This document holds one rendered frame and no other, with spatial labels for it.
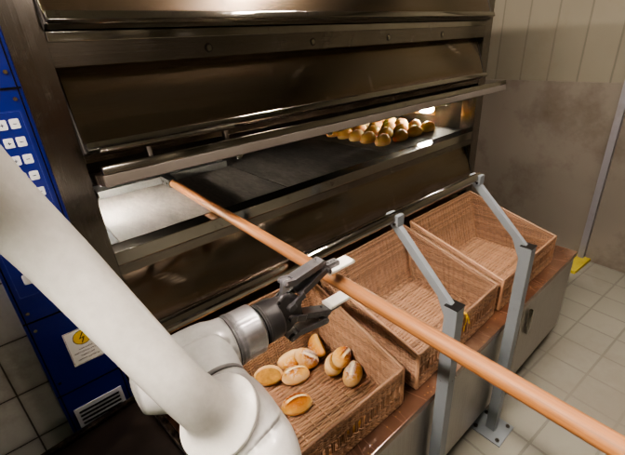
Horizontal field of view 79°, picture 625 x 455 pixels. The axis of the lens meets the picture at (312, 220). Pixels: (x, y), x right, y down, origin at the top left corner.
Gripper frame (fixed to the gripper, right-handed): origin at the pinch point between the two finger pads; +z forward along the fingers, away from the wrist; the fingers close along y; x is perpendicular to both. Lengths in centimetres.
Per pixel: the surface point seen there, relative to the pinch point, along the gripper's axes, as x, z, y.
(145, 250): -53, -24, 4
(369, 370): -17, 27, 58
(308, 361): -32, 13, 55
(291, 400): -24, -1, 55
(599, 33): -44, 278, -41
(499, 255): -25, 136, 60
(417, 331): 19.9, -1.3, 0.1
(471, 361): 29.4, -1.1, -0.1
